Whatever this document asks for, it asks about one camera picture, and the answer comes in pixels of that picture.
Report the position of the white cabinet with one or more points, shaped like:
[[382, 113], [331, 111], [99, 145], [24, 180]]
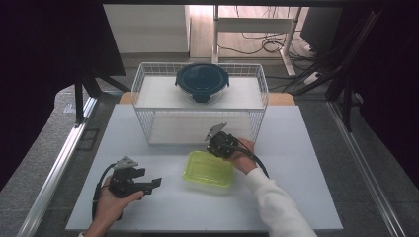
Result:
[[148, 28]]

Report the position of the wooden board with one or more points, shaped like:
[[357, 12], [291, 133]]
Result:
[[280, 98]]

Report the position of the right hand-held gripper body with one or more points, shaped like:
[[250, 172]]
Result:
[[222, 144]]

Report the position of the person's right hand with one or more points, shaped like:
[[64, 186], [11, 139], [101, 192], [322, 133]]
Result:
[[243, 156]]

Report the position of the black stand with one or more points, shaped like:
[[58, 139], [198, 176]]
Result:
[[346, 98], [79, 98]]

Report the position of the round container with dark lid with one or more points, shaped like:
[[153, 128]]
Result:
[[202, 82]]

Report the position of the person's left hand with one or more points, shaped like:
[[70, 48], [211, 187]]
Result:
[[113, 204]]

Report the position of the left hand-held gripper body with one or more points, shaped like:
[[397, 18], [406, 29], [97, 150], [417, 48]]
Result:
[[124, 179]]

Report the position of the dark monitor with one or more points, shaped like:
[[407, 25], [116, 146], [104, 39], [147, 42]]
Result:
[[321, 28]]

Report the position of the white power strip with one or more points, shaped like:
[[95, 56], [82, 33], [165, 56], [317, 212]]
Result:
[[311, 78]]

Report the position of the clear container with green lid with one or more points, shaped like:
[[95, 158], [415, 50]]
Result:
[[208, 169]]

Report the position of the dark curtain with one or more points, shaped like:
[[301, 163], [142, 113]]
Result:
[[49, 65], [388, 82]]

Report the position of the aluminium rail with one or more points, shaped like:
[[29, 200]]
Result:
[[56, 171], [365, 171]]

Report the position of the white desk frame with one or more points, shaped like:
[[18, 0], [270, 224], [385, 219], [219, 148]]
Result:
[[253, 24]]

